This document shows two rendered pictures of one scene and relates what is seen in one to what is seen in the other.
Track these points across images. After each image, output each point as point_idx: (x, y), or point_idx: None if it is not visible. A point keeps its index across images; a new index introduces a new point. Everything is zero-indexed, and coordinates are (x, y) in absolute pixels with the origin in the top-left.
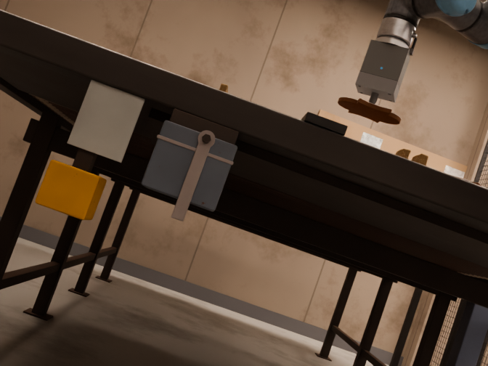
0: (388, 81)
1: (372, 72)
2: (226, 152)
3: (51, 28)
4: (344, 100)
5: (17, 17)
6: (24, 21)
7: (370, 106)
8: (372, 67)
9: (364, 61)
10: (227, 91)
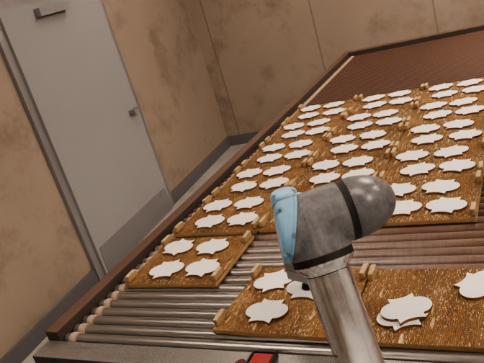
0: (303, 276)
1: (292, 271)
2: None
3: (111, 361)
4: (287, 293)
5: (96, 361)
6: (100, 362)
7: (301, 298)
8: (290, 266)
9: (284, 263)
10: (223, 311)
